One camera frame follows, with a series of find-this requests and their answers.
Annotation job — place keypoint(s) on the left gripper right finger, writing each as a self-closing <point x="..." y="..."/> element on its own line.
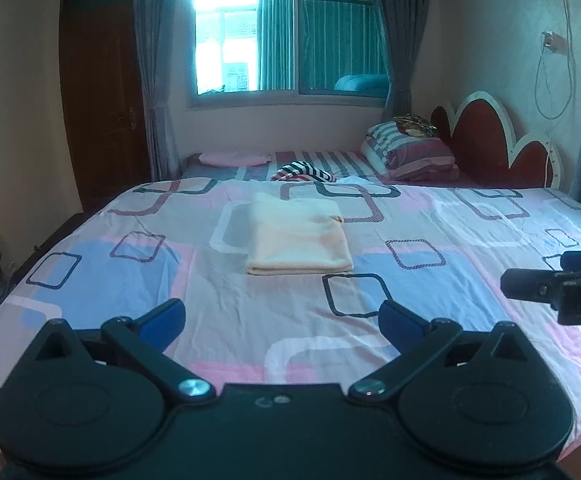
<point x="403" y="328"/>

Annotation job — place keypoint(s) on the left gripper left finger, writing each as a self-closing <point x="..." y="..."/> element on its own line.
<point x="161" y="326"/>

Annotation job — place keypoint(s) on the cream knit sweater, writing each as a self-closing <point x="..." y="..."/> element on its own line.
<point x="298" y="236"/>

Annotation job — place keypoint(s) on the pink patterned bedsheet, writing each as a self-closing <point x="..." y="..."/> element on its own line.
<point x="438" y="251"/>

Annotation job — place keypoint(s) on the white folded cloth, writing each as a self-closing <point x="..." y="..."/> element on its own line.
<point x="358" y="180"/>

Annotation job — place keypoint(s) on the striped purple mattress sheet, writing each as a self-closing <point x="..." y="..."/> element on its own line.
<point x="340" y="164"/>

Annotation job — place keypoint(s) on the striped pillow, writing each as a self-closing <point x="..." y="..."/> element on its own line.
<point x="397" y="157"/>

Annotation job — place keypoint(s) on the pink flat cushion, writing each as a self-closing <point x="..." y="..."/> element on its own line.
<point x="234" y="159"/>

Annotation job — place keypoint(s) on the striped folded shirt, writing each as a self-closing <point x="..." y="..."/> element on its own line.
<point x="302" y="171"/>

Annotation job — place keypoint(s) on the red white headboard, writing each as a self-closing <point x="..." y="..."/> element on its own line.
<point x="482" y="137"/>

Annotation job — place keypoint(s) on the dark wooden door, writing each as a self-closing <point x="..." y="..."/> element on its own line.
<point x="102" y="99"/>

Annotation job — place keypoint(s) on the patterned gold cloth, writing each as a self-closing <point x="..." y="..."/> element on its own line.
<point x="413" y="125"/>

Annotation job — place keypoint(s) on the teal cushion outside window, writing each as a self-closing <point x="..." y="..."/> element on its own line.
<point x="374" y="86"/>

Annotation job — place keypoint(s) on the grey right curtain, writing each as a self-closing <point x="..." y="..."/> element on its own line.
<point x="404" y="23"/>

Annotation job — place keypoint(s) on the grey left curtain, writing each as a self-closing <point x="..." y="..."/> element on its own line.
<point x="153" y="22"/>

